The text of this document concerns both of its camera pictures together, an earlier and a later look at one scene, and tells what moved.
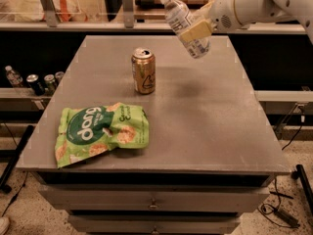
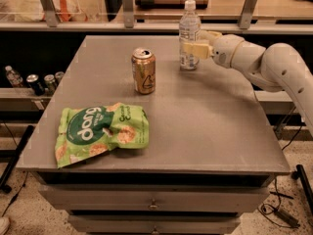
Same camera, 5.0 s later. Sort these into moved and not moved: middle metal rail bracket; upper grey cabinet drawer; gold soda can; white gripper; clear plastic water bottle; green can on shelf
Moved: white gripper; clear plastic water bottle
Not moved: gold soda can; middle metal rail bracket; green can on shelf; upper grey cabinet drawer
